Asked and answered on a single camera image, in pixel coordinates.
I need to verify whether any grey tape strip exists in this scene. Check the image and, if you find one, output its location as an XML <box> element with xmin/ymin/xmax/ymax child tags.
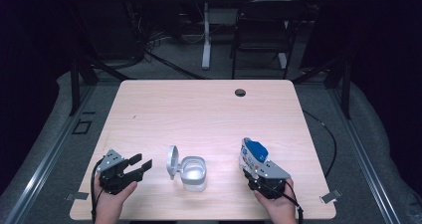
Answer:
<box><xmin>65</xmin><ymin>191</ymin><xmax>90</xmax><ymax>202</ymax></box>
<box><xmin>319</xmin><ymin>188</ymin><xmax>342</xmax><ymax>204</ymax></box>

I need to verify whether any hand-held gripper cable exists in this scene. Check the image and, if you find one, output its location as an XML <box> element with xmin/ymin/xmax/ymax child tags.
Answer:
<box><xmin>90</xmin><ymin>157</ymin><xmax>106</xmax><ymax>223</ymax></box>
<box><xmin>284</xmin><ymin>180</ymin><xmax>305</xmax><ymax>224</ymax></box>

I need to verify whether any clear jar with white lid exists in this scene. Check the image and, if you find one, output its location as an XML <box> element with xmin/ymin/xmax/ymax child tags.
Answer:
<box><xmin>165</xmin><ymin>144</ymin><xmax>208</xmax><ymax>192</ymax></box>

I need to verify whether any right hand-held gripper cable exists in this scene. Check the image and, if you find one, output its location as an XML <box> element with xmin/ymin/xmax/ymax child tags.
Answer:
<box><xmin>284</xmin><ymin>180</ymin><xmax>305</xmax><ymax>224</ymax></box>

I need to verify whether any black folding chair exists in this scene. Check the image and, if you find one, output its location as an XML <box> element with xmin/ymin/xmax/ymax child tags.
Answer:
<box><xmin>230</xmin><ymin>0</ymin><xmax>308</xmax><ymax>80</ymax></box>

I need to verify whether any blue and white pouch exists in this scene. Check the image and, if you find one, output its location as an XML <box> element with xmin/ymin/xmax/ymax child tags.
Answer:
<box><xmin>238</xmin><ymin>136</ymin><xmax>271</xmax><ymax>180</ymax></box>

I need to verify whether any black metal frame post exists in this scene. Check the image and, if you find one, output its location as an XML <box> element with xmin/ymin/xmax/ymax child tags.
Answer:
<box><xmin>292</xmin><ymin>54</ymin><xmax>352</xmax><ymax>120</ymax></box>
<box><xmin>69</xmin><ymin>54</ymin><xmax>133</xmax><ymax>116</ymax></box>

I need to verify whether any white height-adjustable desk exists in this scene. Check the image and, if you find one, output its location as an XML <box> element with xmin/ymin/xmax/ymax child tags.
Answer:
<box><xmin>182</xmin><ymin>0</ymin><xmax>327</xmax><ymax>71</ymax></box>

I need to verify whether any left hand-held gripper cable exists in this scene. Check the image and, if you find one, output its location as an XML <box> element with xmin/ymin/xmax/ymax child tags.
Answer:
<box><xmin>90</xmin><ymin>157</ymin><xmax>106</xmax><ymax>223</ymax></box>

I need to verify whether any aluminium floor rail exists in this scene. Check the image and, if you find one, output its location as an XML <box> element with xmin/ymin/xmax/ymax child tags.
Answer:
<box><xmin>327</xmin><ymin>88</ymin><xmax>402</xmax><ymax>224</ymax></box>
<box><xmin>3</xmin><ymin>84</ymin><xmax>98</xmax><ymax>224</ymax></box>

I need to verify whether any tangle of cables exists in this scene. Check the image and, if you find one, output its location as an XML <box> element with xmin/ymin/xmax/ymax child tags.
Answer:
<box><xmin>145</xmin><ymin>31</ymin><xmax>174</xmax><ymax>52</ymax></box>

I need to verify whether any person's left hand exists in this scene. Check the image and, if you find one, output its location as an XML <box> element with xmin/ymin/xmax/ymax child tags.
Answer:
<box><xmin>94</xmin><ymin>175</ymin><xmax>138</xmax><ymax>218</ymax></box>

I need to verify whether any thick black floor cable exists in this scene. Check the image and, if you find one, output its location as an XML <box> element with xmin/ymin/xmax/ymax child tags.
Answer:
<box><xmin>144</xmin><ymin>49</ymin><xmax>207</xmax><ymax>81</ymax></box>

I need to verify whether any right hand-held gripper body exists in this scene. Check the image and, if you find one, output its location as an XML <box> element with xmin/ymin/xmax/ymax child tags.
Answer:
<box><xmin>248</xmin><ymin>159</ymin><xmax>292</xmax><ymax>200</ymax></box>

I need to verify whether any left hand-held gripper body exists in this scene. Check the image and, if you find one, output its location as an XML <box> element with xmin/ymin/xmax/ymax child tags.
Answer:
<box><xmin>97</xmin><ymin>148</ymin><xmax>144</xmax><ymax>195</ymax></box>

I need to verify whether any person's right hand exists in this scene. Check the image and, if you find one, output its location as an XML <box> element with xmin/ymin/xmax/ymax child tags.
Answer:
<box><xmin>254</xmin><ymin>179</ymin><xmax>298</xmax><ymax>220</ymax></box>

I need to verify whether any thin black floor cable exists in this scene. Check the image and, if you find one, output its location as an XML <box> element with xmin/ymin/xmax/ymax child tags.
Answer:
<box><xmin>302</xmin><ymin>109</ymin><xmax>337</xmax><ymax>178</ymax></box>

